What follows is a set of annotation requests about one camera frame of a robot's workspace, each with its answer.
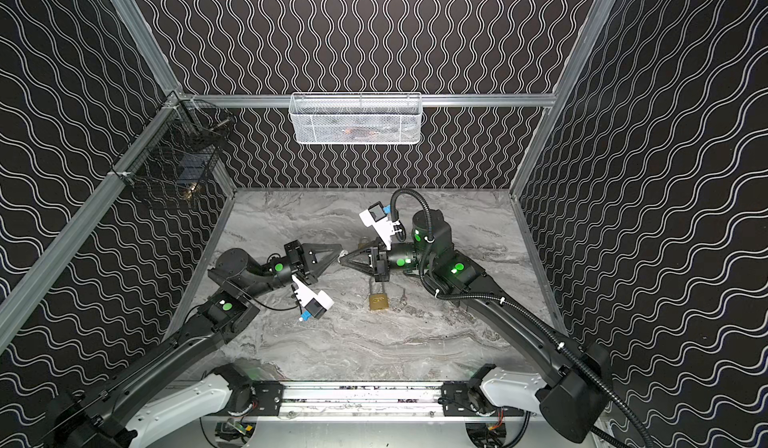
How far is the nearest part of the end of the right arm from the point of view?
0.56 metres

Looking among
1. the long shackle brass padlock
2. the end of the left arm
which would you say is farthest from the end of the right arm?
the long shackle brass padlock

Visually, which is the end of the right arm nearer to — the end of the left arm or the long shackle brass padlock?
the end of the left arm
